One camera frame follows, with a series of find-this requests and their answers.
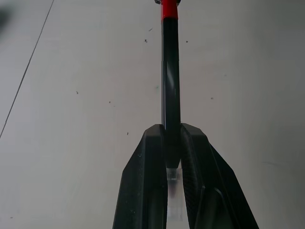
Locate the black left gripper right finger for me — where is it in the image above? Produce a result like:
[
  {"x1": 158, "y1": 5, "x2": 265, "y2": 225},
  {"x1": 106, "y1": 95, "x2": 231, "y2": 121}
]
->
[{"x1": 179, "y1": 122, "x2": 260, "y2": 229}]

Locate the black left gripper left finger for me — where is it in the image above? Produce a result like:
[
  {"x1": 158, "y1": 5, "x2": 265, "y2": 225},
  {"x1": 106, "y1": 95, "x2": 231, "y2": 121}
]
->
[{"x1": 112, "y1": 124, "x2": 169, "y2": 229}]

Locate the black marker with red band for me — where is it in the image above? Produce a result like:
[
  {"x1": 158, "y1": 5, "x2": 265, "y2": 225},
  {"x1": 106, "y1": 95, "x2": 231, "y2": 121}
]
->
[{"x1": 153, "y1": 0, "x2": 183, "y2": 222}]

